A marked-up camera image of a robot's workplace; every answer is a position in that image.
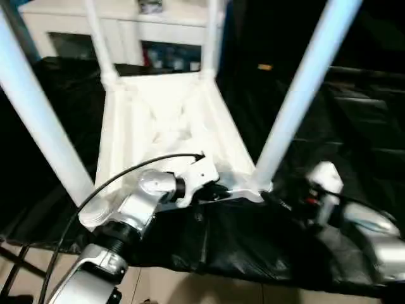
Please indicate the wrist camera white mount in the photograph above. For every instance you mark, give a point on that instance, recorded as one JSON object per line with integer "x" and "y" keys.
{"x": 199, "y": 174}
{"x": 327, "y": 180}

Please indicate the black folding table frame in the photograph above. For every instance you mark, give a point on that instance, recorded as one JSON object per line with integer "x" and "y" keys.
{"x": 22, "y": 263}

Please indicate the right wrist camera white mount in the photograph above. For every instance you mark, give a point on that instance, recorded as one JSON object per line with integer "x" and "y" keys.
{"x": 327, "y": 180}

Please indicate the white glass-door cabinet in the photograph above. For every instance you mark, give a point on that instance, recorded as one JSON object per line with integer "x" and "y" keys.
{"x": 133, "y": 25}

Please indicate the white plastic table top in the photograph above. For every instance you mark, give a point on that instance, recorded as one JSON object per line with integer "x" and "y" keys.
{"x": 164, "y": 120}

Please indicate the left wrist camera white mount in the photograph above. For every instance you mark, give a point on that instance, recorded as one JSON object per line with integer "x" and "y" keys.
{"x": 199, "y": 174}

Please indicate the black long bar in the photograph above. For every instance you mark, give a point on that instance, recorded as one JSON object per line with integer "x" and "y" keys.
{"x": 367, "y": 72}

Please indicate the small yellow tag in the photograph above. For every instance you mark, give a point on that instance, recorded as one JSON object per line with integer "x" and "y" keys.
{"x": 265, "y": 66}

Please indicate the grey curtain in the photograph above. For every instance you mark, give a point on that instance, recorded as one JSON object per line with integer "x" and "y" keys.
{"x": 25, "y": 31}

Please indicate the black table mat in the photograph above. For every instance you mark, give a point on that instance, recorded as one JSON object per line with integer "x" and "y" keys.
{"x": 253, "y": 237}

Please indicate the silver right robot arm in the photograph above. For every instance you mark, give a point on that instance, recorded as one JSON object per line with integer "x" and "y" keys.
{"x": 373, "y": 234}

